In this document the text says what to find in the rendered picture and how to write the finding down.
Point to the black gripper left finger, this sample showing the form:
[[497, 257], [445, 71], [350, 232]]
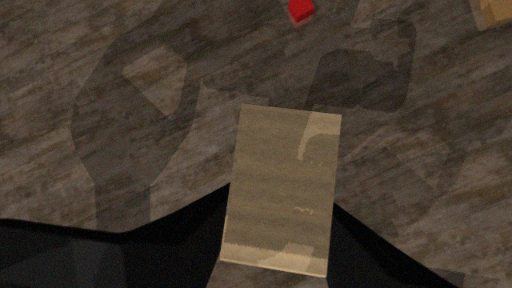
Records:
[[178, 250]]

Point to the small red block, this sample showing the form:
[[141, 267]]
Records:
[[300, 9]]

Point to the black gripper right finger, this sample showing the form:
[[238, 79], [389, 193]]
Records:
[[359, 258]]

